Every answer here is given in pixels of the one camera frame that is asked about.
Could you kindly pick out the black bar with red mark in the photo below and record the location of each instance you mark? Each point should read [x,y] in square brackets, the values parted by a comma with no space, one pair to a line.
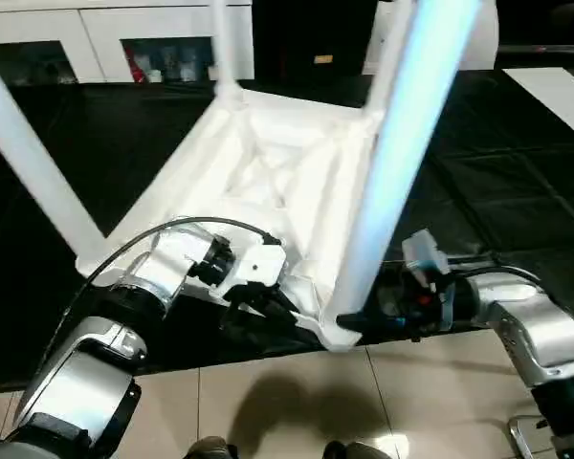
[545,49]

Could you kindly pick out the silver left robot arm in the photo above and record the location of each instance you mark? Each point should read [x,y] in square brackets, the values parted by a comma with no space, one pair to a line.
[139,287]

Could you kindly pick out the dark left robot foot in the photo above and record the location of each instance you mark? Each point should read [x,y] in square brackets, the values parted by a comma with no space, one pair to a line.
[210,448]

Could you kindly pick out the black work mat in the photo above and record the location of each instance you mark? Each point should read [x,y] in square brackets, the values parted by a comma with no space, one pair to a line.
[507,167]

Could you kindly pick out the white plastic table leg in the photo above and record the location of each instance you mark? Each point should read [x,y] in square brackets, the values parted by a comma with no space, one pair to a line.
[402,143]
[222,48]
[33,158]
[387,52]

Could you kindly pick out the black cabinet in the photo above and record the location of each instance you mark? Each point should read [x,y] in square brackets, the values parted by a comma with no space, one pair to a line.
[311,38]

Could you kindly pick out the white flat panel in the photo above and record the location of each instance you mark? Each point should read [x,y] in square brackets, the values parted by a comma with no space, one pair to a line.
[550,95]

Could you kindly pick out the white plastic table top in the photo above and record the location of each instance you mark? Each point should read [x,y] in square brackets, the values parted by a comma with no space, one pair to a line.
[244,158]

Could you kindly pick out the dark right robot foot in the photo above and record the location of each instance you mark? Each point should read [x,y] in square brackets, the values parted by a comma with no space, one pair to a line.
[354,450]

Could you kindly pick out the small yellow label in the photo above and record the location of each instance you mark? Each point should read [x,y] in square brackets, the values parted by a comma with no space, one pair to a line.
[323,59]

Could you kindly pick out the silver metal floor frame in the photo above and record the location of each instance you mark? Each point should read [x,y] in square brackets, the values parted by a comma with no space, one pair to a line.
[531,435]

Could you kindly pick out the white cabinet with glass doors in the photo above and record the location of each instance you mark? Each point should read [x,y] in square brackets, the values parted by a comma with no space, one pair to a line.
[76,24]

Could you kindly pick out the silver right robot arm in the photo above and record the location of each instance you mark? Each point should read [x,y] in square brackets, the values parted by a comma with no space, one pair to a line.
[536,325]

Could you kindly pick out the dark robot foot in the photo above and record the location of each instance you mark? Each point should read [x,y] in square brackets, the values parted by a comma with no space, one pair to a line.
[354,450]
[210,448]

